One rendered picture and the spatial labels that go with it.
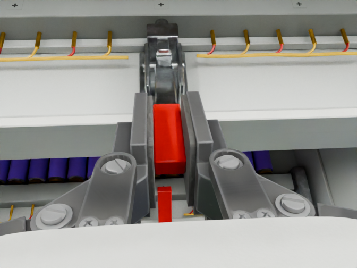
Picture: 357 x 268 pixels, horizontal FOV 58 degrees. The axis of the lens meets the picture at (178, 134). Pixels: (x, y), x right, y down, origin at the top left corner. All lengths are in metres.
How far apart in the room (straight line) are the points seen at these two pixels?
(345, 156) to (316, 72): 0.12
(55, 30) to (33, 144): 0.07
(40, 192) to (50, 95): 0.17
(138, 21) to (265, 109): 0.09
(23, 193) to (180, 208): 0.16
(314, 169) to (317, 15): 0.19
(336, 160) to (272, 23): 0.17
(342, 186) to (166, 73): 0.21
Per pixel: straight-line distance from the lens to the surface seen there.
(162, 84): 0.16
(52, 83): 0.20
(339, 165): 0.33
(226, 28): 0.21
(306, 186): 0.36
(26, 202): 0.36
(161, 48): 0.17
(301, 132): 0.21
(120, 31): 0.20
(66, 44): 0.21
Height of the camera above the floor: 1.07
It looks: 42 degrees down
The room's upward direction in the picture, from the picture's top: 2 degrees clockwise
